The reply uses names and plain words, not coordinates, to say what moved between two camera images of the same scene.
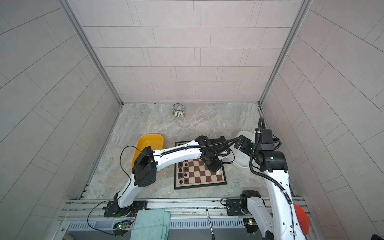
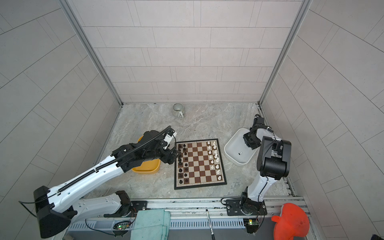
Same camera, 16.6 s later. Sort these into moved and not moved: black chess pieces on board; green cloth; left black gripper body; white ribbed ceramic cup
Moved: left black gripper body
Not moved: black chess pieces on board; green cloth; white ribbed ceramic cup
